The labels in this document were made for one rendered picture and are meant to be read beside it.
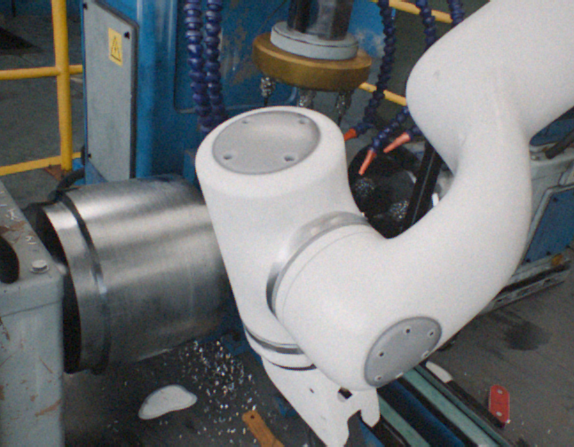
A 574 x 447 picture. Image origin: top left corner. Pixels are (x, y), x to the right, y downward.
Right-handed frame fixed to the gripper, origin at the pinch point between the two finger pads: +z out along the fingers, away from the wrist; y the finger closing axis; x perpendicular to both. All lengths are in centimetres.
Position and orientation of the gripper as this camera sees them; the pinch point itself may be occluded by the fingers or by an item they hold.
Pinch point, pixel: (324, 432)
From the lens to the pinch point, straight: 56.9
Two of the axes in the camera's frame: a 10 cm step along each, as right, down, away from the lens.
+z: 1.4, 7.4, 6.6
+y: -5.9, -4.8, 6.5
